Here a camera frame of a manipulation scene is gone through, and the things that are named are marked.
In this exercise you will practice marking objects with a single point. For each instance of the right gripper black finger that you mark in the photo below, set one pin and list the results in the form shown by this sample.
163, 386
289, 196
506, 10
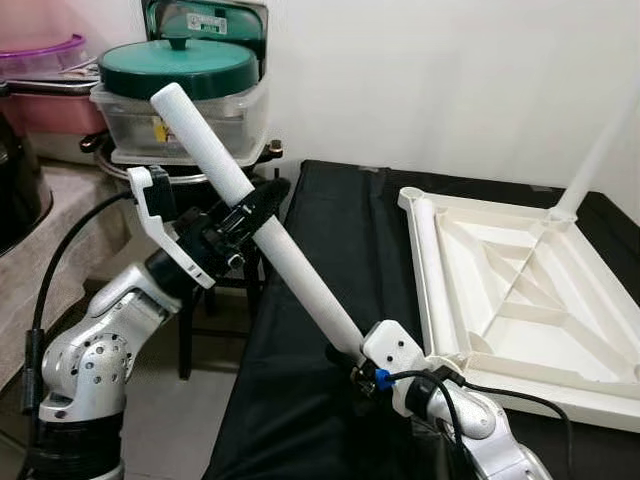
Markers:
339, 354

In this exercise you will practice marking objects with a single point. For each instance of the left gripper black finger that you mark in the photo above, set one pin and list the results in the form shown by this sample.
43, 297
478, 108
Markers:
270, 200

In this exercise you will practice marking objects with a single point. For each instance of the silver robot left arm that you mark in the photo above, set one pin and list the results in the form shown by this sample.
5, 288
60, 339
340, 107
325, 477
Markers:
90, 370

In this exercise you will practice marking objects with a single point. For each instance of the white plastic children table top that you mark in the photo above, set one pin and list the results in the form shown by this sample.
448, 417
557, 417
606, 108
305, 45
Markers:
520, 290

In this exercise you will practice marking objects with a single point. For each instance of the black tablecloth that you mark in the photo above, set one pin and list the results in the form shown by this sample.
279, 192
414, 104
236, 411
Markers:
300, 400

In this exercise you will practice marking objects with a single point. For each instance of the grey tape piece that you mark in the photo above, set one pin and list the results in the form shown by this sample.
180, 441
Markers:
372, 168
545, 186

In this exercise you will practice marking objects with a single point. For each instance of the clear plastic storage box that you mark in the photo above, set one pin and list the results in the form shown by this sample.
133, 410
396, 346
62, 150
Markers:
130, 125

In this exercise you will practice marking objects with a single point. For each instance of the beige cloth covered stand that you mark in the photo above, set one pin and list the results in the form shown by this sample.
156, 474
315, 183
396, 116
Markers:
70, 240

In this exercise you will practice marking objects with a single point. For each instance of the green pot lid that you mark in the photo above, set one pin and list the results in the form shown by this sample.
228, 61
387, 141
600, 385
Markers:
180, 65

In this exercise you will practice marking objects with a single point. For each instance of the grey printed box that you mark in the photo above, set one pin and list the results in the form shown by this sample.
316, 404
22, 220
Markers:
205, 20

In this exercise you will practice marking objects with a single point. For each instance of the black plastic bag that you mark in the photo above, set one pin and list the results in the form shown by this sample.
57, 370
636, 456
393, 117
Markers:
20, 190

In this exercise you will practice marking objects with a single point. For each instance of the pink plastic basin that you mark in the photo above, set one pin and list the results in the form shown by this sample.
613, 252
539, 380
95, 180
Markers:
55, 112

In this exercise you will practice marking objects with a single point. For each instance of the purple lidded clear container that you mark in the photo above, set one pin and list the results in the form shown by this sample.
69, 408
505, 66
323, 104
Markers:
40, 58

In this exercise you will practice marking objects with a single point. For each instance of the pink box red lid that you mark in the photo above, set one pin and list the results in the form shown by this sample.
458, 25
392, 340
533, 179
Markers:
30, 15

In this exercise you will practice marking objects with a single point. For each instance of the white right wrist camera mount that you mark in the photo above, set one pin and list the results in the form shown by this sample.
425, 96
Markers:
395, 350

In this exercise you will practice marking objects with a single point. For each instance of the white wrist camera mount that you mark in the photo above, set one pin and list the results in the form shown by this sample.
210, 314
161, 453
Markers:
160, 215
395, 350

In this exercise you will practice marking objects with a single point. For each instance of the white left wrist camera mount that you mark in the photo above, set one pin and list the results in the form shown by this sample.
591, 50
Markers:
160, 215

